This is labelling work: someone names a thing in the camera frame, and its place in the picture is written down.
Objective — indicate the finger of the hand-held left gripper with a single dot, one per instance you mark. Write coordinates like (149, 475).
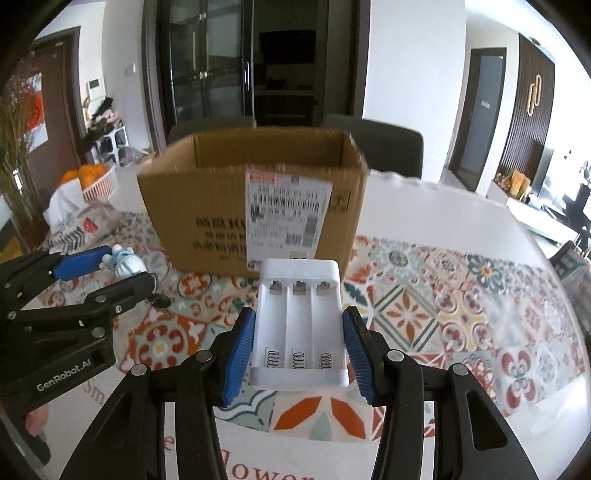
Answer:
(124, 293)
(83, 265)

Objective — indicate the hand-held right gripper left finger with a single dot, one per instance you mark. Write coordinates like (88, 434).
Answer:
(240, 355)

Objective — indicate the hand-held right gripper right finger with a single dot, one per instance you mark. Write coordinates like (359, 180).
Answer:
(360, 355)

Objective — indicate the white battery charger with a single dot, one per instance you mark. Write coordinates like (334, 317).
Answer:
(300, 323)

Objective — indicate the brown cardboard box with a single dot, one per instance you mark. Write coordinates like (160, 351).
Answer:
(207, 230)

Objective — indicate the floral tissue box cover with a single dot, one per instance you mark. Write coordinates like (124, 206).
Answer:
(78, 230)

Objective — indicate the tile patterned table mat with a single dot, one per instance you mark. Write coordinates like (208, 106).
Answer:
(415, 300)

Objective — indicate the yellow woven basket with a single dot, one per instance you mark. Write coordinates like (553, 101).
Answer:
(7, 240)

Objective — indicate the white fruit basket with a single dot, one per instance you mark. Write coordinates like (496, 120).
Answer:
(104, 184)

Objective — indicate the orange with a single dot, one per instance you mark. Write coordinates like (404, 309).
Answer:
(91, 175)
(70, 176)

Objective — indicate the dried plant stems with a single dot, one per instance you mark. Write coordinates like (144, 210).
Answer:
(21, 175)

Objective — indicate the clear plastic bag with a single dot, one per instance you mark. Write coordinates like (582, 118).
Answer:
(134, 157)

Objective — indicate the white shoe rack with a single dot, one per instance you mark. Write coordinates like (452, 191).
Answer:
(108, 138)

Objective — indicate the brown wooden door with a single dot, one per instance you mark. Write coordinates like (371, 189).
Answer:
(64, 115)

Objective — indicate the red door decoration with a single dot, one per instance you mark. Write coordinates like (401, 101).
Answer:
(37, 117)

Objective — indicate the grey dining chair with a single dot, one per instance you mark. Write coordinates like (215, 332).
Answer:
(388, 143)

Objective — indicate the white low cabinet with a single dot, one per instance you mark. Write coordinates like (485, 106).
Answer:
(540, 214)

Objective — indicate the yellow paper bags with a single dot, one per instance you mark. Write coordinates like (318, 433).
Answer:
(519, 184)

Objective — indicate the dark glass cabinet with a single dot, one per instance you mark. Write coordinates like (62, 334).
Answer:
(207, 64)

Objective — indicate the grey door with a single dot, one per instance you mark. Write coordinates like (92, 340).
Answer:
(480, 120)

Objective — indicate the dark wood slat panel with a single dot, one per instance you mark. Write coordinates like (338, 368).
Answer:
(526, 115)

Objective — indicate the wall intercom panel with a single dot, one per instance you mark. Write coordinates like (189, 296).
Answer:
(95, 90)

